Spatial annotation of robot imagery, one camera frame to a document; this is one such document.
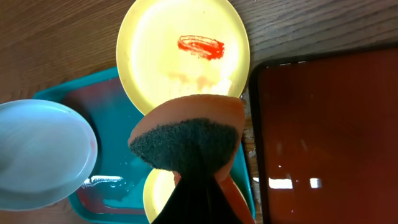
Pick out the light blue plate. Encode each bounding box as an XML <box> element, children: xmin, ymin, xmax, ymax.
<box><xmin>1</xmin><ymin>100</ymin><xmax>98</xmax><ymax>211</ymax></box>

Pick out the teal plastic tray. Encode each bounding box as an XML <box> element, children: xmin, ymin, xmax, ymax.
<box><xmin>32</xmin><ymin>66</ymin><xmax>256</xmax><ymax>224</ymax></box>

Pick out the orange sponge with green pad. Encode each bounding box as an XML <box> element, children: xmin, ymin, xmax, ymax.
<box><xmin>127</xmin><ymin>93</ymin><xmax>256</xmax><ymax>224</ymax></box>

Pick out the yellow plate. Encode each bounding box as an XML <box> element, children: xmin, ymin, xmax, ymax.
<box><xmin>116</xmin><ymin>0</ymin><xmax>250</xmax><ymax>114</ymax></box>
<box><xmin>142</xmin><ymin>168</ymin><xmax>249</xmax><ymax>224</ymax></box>

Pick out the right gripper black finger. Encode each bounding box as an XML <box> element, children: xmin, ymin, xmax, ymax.
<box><xmin>152</xmin><ymin>178</ymin><xmax>242</xmax><ymax>224</ymax></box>

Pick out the black tray with red water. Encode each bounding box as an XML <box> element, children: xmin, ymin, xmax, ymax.
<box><xmin>249</xmin><ymin>43</ymin><xmax>397</xmax><ymax>223</ymax></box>

